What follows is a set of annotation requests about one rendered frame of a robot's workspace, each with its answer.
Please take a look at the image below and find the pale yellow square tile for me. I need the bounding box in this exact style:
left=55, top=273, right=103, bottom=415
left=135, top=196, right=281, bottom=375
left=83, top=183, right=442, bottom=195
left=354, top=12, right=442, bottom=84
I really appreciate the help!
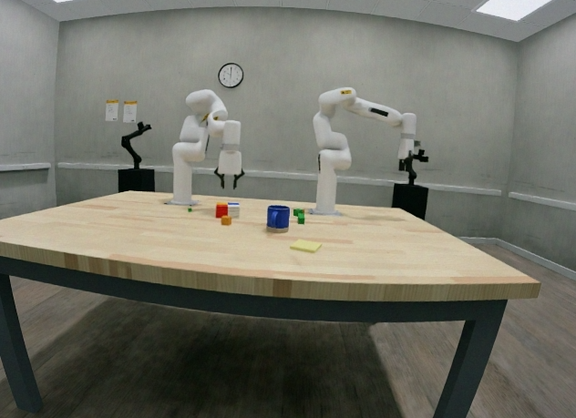
left=290, top=239, right=323, bottom=253

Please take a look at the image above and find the red cube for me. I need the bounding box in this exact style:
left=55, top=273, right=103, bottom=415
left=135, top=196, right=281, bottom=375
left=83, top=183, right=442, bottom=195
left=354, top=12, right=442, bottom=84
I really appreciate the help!
left=216, top=204, right=228, bottom=219

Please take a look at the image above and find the dark blue mug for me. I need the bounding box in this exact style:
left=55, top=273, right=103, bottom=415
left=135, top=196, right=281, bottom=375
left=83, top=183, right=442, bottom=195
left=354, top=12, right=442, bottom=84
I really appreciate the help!
left=266, top=205, right=290, bottom=233

